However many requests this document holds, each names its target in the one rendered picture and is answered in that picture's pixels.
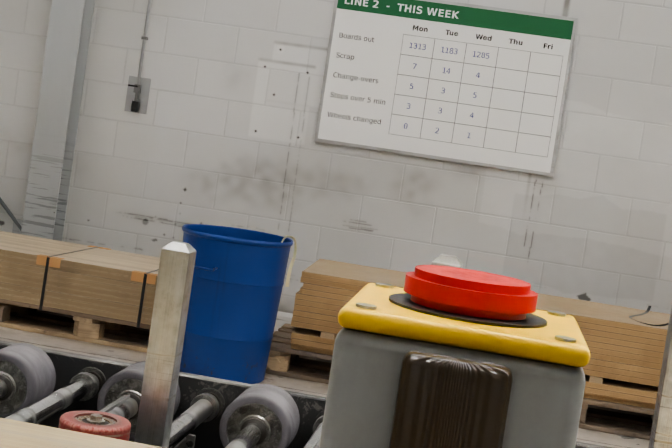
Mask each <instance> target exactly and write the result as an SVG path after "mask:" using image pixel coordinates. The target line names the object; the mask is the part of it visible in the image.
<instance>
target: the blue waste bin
mask: <svg viewBox="0 0 672 448"><path fill-rule="evenodd" d="M182 230H183V242H184V243H189V244H190V245H191V246H192V247H193V248H194V249H195V250H196V259H195V266H194V273H193V280H192V287H191V294H190V301H189V308H188V315H187V322H186V329H185V336H184V343H183V350H182V357H181V364H180V371H179V372H185V373H191V374H196V375H202V376H208V377H213V378H219V379H225V380H231V381H236V382H242V383H248V384H256V383H259V382H262V381H263V380H264V377H265V372H266V367H267V362H268V357H269V352H270V347H271V342H272V339H273V332H274V327H275V322H276V317H277V313H278V308H279V303H280V298H281V293H282V288H283V285H284V278H285V273H286V268H287V263H288V258H289V253H290V248H291V246H292V245H293V240H294V253H293V257H292V260H291V262H290V265H289V268H288V272H287V277H286V283H285V287H289V281H290V275H291V271H292V267H293V264H294V261H295V258H296V254H297V243H296V239H295V238H294V237H293V236H288V235H286V236H285V237H283V236H279V235H275V234H270V233H265V232H260V231H254V230H248V229H241V228H234V227H226V226H217V225H205V224H185V225H183V226H182ZM287 237H290V238H292V239H293V240H291V239H289V238H287Z"/></svg>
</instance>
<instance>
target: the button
mask: <svg viewBox="0 0 672 448"><path fill-rule="evenodd" d="M530 288H531V284H530V283H528V282H525V281H522V280H519V279H516V278H512V277H507V276H503V275H498V274H493V273H488V272H483V271H477V270H470V269H464V268H456V267H448V266H437V265H417V266H415V271H413V272H407V273H406V276H405V283H404V291H405V292H406V293H408V294H410V295H411V298H410V300H411V301H413V302H414V303H417V304H419V305H422V306H425V307H429V308H432V309H436V310H441V311H445V312H450V313H455V314H460V315H466V316H473V317H480V318H488V319H498V320H523V319H525V318H526V314H527V313H534V312H535V311H536V305H537V298H538V294H537V293H536V292H534V291H532V290H530Z"/></svg>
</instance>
